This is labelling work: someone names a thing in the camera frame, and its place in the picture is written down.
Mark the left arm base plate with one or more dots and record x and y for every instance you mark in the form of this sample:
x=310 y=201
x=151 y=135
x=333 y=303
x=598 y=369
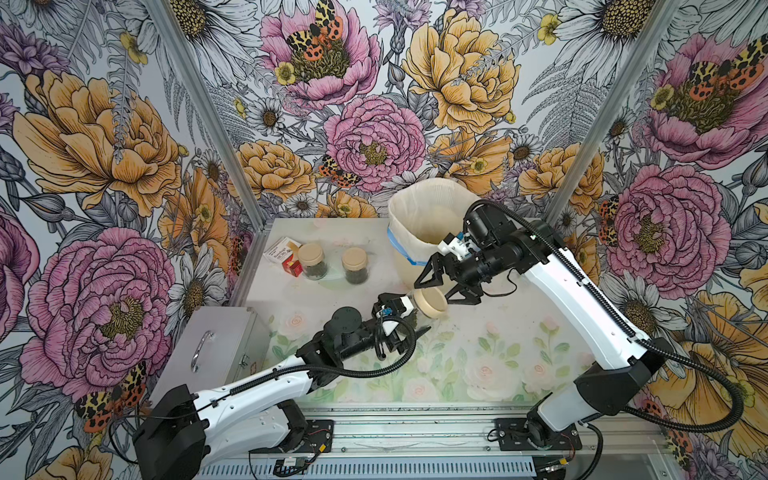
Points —
x=312 y=437

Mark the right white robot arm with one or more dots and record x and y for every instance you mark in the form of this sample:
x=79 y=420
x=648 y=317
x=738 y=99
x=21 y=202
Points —
x=625 y=357

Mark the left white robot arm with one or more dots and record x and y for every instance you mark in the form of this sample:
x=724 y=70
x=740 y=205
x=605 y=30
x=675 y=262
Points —
x=187 y=430

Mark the aluminium corner post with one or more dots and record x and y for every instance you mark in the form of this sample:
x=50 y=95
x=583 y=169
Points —
x=189 y=74
x=660 y=19

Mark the beige trash bin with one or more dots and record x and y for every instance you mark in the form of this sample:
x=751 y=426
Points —
x=409 y=273

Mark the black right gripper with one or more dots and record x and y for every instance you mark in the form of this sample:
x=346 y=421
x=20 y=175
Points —
x=437 y=262

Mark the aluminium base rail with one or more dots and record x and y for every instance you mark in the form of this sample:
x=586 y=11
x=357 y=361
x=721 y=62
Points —
x=445 y=441

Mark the red white bandage box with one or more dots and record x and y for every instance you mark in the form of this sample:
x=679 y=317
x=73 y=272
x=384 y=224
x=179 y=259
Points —
x=284 y=252

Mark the aluminium corner post right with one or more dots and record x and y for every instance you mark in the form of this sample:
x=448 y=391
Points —
x=660 y=19

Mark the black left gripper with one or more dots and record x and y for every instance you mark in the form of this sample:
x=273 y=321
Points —
x=394 y=342

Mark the silver metal case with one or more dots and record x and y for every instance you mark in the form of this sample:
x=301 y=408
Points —
x=218 y=346

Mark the glass jar with tea leaves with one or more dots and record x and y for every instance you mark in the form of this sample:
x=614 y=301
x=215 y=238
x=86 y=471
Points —
x=414 y=308

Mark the glass tea jar beige lid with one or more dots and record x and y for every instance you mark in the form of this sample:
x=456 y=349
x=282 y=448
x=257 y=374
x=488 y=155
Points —
x=312 y=259

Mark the aluminium corner post left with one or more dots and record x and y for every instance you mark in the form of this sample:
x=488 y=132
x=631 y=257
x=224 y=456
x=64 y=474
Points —
x=189 y=74

